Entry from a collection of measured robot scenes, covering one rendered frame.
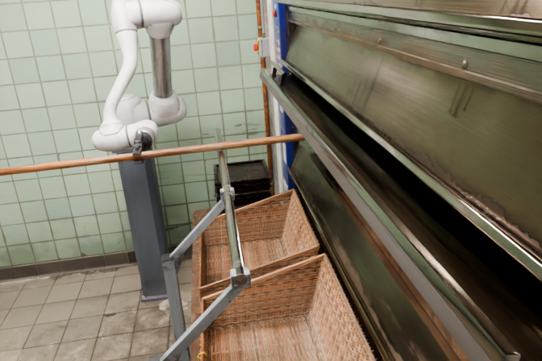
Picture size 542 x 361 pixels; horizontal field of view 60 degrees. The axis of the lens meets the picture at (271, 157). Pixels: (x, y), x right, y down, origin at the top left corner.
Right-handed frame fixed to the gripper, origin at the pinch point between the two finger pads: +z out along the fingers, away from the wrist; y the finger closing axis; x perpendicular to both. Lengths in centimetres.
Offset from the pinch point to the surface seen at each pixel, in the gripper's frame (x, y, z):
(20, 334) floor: 92, 119, -57
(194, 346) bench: -15, 61, 42
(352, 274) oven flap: -67, 24, 64
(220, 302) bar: -28, 9, 89
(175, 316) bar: -10, 46, 42
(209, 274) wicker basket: -21, 60, -2
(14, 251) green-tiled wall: 112, 98, -119
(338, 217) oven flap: -69, 16, 41
